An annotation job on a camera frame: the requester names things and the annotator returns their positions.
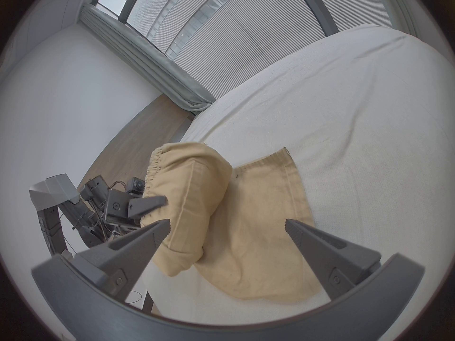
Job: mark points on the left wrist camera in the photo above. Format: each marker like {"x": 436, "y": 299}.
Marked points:
{"x": 135, "y": 185}

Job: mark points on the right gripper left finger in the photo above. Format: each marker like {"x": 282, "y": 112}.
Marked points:
{"x": 117, "y": 265}

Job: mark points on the window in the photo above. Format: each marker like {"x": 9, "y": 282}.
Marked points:
{"x": 248, "y": 30}

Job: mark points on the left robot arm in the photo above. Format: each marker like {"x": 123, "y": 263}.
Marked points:
{"x": 53, "y": 188}

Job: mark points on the grey-green curtain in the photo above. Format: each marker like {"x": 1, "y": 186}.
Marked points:
{"x": 401, "y": 9}
{"x": 149, "y": 62}

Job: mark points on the bed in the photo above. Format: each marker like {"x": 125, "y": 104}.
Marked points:
{"x": 337, "y": 119}

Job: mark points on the tan shorts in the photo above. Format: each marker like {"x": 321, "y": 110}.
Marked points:
{"x": 256, "y": 226}

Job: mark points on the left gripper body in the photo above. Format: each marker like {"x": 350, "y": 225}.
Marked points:
{"x": 117, "y": 206}

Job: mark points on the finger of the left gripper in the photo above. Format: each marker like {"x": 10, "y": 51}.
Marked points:
{"x": 142, "y": 207}

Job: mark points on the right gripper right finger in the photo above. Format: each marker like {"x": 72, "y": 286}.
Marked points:
{"x": 337, "y": 265}

